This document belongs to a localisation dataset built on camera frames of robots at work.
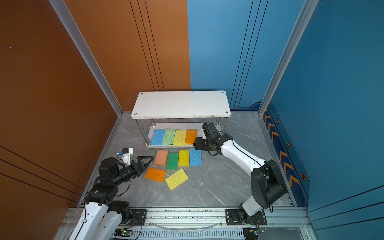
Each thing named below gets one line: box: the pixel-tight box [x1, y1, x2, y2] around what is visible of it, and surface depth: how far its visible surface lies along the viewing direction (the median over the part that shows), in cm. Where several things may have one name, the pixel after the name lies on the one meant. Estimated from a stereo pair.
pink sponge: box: [154, 149, 169, 167], surface depth 96 cm
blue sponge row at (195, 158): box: [189, 148, 202, 167], surface depth 95 cm
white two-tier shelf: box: [131, 90, 231, 149], surface depth 79 cm
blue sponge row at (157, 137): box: [150, 129, 165, 146], surface depth 98 cm
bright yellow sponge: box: [178, 149, 190, 167], surface depth 96 cm
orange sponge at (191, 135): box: [185, 129, 198, 145], surface depth 99 cm
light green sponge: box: [162, 128, 176, 145], surface depth 97 cm
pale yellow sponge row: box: [173, 129, 187, 147], surface depth 96 cm
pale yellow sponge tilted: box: [164, 168, 190, 191], surface depth 86 cm
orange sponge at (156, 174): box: [144, 167, 167, 183], surface depth 87 cm
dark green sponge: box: [166, 152, 179, 170], surface depth 93 cm
